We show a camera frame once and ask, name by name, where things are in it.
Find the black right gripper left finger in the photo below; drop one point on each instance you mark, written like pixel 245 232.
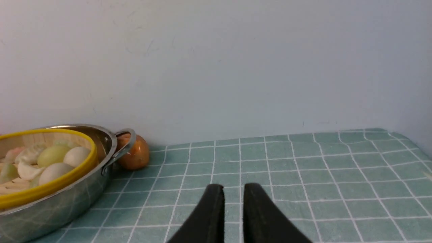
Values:
pixel 206 223

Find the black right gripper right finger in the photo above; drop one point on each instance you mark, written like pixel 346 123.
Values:
pixel 263 222

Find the yellow bamboo steamer basket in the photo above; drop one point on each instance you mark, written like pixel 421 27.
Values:
pixel 20 192

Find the stainless steel pot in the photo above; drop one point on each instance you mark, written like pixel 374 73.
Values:
pixel 36 219

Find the brown potato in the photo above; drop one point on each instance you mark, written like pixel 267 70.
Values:
pixel 138 157

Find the green checkered tablecloth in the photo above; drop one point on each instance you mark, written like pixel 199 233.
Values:
pixel 353 186

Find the green round bun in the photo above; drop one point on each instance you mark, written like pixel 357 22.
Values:
pixel 51 155

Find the white dumpling centre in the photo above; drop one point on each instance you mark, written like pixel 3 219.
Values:
pixel 28 172

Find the white dumpling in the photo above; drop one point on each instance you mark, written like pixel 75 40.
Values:
pixel 28 172
pixel 30 154

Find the white dumpling top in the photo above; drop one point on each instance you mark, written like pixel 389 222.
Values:
pixel 30 154

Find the green dumpling pair left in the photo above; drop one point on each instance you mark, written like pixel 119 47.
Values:
pixel 8 173

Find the pink dumpling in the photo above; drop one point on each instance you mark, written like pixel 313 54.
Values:
pixel 12 154

